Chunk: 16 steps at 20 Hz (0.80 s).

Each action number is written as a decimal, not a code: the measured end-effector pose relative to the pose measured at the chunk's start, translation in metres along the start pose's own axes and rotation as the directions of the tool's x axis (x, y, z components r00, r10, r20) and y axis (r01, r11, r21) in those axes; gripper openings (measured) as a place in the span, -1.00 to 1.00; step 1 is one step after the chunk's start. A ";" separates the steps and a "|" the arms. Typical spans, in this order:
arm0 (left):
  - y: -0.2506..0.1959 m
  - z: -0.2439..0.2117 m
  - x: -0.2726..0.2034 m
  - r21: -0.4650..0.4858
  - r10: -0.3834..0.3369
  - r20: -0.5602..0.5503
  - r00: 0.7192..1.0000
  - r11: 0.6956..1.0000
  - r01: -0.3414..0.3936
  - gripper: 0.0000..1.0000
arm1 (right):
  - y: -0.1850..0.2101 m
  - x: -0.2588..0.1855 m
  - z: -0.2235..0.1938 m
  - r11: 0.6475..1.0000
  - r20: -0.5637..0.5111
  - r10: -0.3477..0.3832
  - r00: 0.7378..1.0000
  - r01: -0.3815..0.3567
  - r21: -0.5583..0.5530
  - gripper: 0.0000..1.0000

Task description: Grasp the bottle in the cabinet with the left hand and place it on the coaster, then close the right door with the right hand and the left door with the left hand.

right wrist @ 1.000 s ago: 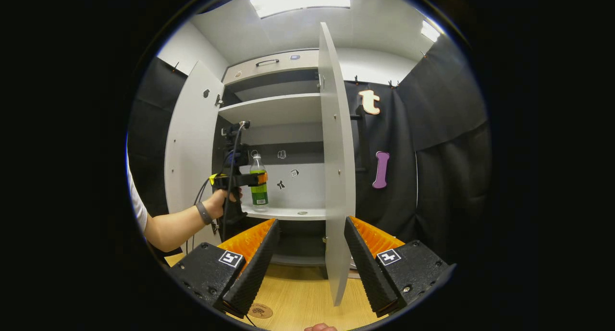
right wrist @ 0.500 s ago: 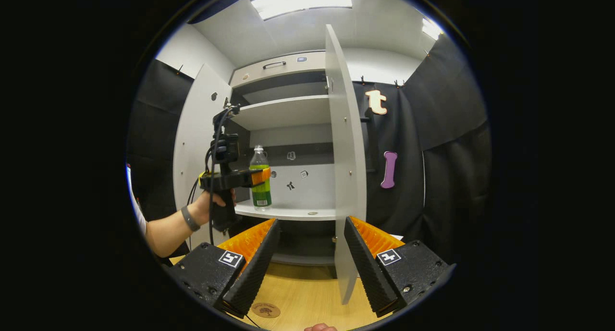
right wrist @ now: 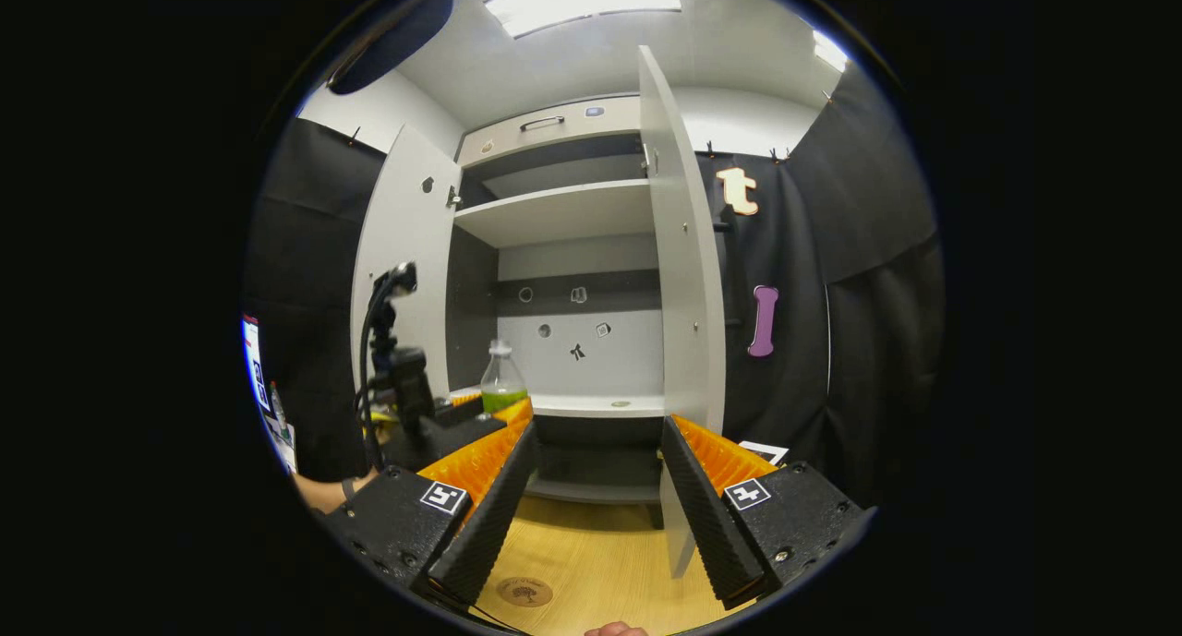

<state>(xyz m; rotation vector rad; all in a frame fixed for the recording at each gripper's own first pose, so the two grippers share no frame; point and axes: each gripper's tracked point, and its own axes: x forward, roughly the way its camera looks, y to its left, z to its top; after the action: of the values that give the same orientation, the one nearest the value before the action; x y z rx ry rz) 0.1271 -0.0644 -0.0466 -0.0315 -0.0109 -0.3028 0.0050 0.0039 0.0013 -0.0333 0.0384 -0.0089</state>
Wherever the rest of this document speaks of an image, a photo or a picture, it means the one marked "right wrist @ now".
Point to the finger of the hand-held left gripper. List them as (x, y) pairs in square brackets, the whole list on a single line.
[(452, 438), (460, 409)]

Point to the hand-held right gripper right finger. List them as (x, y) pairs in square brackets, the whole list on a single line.
[(706, 516)]

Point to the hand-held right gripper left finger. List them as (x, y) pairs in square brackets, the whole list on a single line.
[(485, 525)]

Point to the green label plastic bottle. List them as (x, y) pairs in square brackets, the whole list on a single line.
[(503, 382)]

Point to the round wooden coaster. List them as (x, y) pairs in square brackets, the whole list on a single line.
[(524, 592)]

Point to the white cabinet door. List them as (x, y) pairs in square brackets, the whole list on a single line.
[(402, 230), (683, 276)]

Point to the white cabinet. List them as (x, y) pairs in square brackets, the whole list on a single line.
[(471, 313)]

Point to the white cabinet shelf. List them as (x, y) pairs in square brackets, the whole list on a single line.
[(591, 403), (554, 211)]

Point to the white cabinet drawer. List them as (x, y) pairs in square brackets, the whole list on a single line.
[(605, 124)]

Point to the white cover book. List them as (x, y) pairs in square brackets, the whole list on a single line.
[(766, 451)]

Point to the lit screen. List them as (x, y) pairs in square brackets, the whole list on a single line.
[(254, 359)]

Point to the black backdrop cloth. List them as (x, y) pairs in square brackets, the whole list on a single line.
[(868, 341), (305, 248)]

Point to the small ceiling light panel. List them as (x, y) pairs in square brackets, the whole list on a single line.
[(829, 51)]

